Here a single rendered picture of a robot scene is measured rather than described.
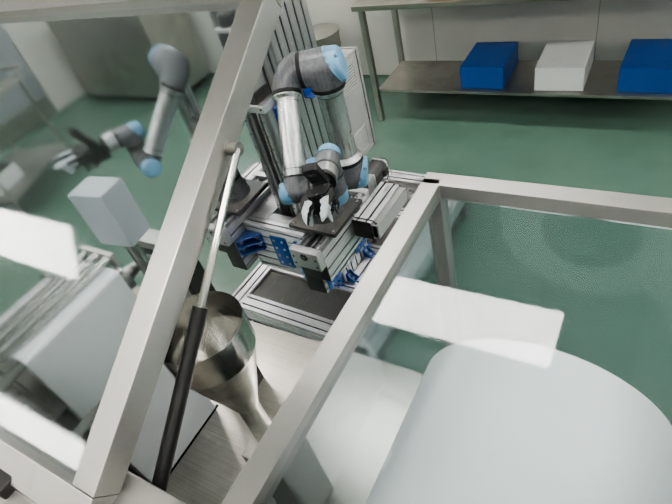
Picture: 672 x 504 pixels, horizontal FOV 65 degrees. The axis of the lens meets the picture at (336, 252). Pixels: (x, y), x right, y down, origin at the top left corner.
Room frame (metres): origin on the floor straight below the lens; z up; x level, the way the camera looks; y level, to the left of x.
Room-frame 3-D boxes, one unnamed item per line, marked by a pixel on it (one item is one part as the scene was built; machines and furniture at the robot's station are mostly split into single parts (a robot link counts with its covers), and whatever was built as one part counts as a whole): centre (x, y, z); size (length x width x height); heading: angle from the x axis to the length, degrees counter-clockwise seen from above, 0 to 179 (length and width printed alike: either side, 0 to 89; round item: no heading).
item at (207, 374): (0.56, 0.23, 1.50); 0.14 x 0.14 x 0.06
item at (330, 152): (1.40, -0.06, 1.21); 0.11 x 0.08 x 0.09; 163
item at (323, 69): (1.65, -0.14, 1.19); 0.15 x 0.12 x 0.55; 73
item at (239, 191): (2.03, 0.36, 0.87); 0.15 x 0.15 x 0.10
